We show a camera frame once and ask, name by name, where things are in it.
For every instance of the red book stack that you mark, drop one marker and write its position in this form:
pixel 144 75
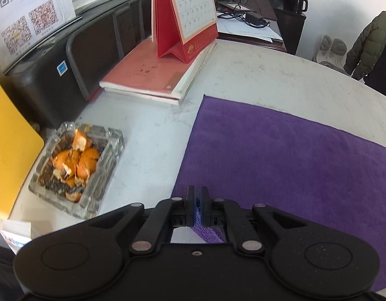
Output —
pixel 142 74

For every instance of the black power adapter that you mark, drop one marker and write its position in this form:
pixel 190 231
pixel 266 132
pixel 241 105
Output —
pixel 255 19

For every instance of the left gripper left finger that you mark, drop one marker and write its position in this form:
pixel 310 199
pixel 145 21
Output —
pixel 175 212

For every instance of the white papers on desk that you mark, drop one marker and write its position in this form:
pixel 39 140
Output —
pixel 235 27

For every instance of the dark wooden desk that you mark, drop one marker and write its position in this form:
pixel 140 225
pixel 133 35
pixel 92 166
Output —
pixel 238 8

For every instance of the white card box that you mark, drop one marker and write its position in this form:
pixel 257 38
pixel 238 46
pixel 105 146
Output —
pixel 17 234

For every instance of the black water dispenser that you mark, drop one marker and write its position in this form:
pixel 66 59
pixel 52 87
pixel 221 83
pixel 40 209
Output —
pixel 291 20

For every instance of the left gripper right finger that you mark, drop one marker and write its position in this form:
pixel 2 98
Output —
pixel 231 217

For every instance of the yellow folder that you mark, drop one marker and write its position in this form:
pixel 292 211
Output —
pixel 20 146

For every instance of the QR code sign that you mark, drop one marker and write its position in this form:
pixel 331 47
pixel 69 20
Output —
pixel 23 23

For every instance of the purple towel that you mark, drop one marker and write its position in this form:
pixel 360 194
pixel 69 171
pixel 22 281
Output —
pixel 252 154

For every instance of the green puffer jacket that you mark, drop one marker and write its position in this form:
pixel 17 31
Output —
pixel 367 49

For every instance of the glass ashtray with peels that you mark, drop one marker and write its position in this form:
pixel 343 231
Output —
pixel 75 171

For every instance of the grey slippers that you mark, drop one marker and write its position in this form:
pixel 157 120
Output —
pixel 331 53

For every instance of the red desk calendar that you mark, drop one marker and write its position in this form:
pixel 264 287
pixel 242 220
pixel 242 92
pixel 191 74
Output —
pixel 183 28

